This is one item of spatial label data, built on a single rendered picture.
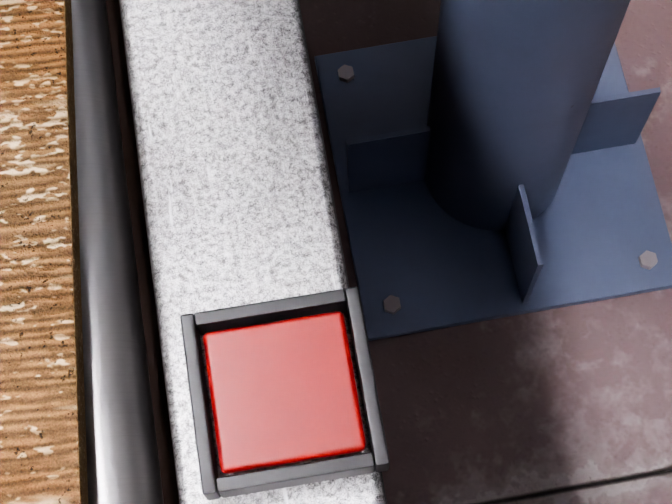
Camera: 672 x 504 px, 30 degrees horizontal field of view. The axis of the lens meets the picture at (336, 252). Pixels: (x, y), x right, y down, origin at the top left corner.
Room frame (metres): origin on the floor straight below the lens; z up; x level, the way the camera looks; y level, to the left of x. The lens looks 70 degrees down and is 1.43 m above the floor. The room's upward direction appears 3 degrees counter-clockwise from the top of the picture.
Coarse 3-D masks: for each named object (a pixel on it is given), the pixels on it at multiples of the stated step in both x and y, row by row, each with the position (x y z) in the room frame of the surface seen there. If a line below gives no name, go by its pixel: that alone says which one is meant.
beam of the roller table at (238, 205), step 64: (128, 0) 0.32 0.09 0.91; (192, 0) 0.31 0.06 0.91; (256, 0) 0.31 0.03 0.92; (128, 64) 0.28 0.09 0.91; (192, 64) 0.28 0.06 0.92; (256, 64) 0.28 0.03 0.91; (192, 128) 0.25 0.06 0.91; (256, 128) 0.25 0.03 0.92; (320, 128) 0.25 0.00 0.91; (192, 192) 0.22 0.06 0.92; (256, 192) 0.21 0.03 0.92; (320, 192) 0.21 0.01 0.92; (192, 256) 0.19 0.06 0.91; (256, 256) 0.18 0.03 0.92; (320, 256) 0.18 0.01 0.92; (192, 448) 0.10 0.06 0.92
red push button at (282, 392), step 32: (288, 320) 0.15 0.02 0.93; (320, 320) 0.15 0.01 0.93; (224, 352) 0.14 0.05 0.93; (256, 352) 0.14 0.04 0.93; (288, 352) 0.14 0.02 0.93; (320, 352) 0.14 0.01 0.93; (224, 384) 0.12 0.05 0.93; (256, 384) 0.12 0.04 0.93; (288, 384) 0.12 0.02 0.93; (320, 384) 0.12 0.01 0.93; (352, 384) 0.12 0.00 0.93; (224, 416) 0.11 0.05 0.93; (256, 416) 0.11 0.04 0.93; (288, 416) 0.11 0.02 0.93; (320, 416) 0.11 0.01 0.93; (352, 416) 0.11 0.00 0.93; (224, 448) 0.10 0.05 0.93; (256, 448) 0.10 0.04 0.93; (288, 448) 0.10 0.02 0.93; (320, 448) 0.10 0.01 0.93; (352, 448) 0.09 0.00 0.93
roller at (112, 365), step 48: (96, 0) 0.32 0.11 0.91; (96, 48) 0.29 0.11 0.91; (96, 96) 0.27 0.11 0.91; (96, 144) 0.24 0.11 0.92; (96, 192) 0.22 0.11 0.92; (96, 240) 0.19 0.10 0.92; (96, 288) 0.17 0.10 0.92; (96, 336) 0.15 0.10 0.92; (96, 384) 0.13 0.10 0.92; (144, 384) 0.13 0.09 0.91; (96, 432) 0.11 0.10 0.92; (144, 432) 0.11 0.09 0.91; (96, 480) 0.09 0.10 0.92; (144, 480) 0.09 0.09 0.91
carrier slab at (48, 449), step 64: (0, 0) 0.31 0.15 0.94; (64, 0) 0.31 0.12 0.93; (0, 64) 0.28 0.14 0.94; (64, 64) 0.27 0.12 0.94; (0, 128) 0.24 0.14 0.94; (64, 128) 0.24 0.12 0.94; (0, 192) 0.21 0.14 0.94; (64, 192) 0.21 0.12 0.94; (0, 256) 0.18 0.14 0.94; (64, 256) 0.18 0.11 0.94; (0, 320) 0.16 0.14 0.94; (64, 320) 0.15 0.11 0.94; (0, 384) 0.13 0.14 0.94; (64, 384) 0.13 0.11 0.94; (0, 448) 0.10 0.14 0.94; (64, 448) 0.10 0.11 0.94
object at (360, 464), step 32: (352, 288) 0.16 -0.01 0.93; (192, 320) 0.15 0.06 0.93; (224, 320) 0.15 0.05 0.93; (256, 320) 0.15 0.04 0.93; (352, 320) 0.15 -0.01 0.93; (192, 352) 0.14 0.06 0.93; (192, 384) 0.12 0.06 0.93; (384, 448) 0.09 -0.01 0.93; (224, 480) 0.08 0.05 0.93; (256, 480) 0.08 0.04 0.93; (288, 480) 0.08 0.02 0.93; (320, 480) 0.08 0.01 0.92
